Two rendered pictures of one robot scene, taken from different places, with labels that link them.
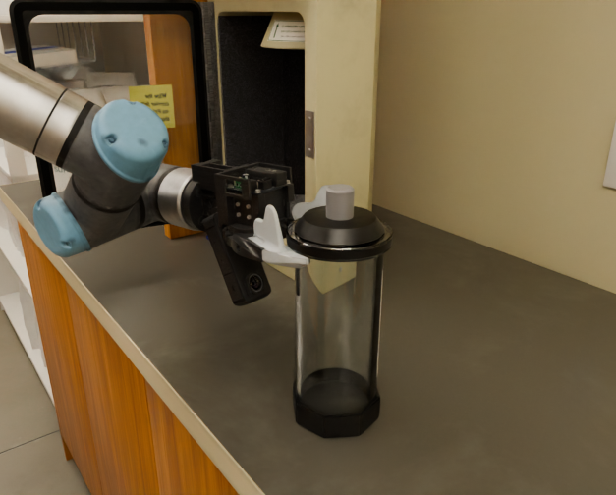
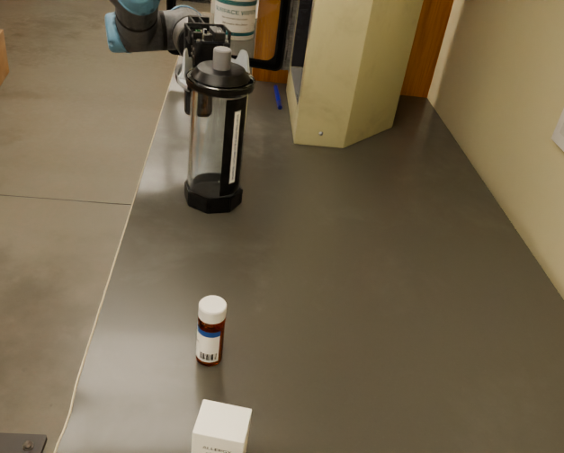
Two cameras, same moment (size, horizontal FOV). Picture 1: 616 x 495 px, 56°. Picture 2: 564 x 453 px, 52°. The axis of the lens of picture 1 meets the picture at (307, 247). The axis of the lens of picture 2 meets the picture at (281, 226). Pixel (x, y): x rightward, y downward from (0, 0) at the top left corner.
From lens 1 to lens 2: 0.60 m
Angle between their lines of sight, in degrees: 28
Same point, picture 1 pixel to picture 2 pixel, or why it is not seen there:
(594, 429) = (344, 277)
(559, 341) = (411, 235)
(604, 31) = not seen: outside the picture
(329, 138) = (324, 27)
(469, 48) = not seen: outside the picture
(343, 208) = (218, 62)
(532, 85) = (546, 31)
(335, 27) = not seen: outside the picture
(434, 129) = (487, 52)
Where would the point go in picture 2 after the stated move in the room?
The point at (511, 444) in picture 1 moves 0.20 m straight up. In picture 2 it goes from (282, 256) to (299, 142)
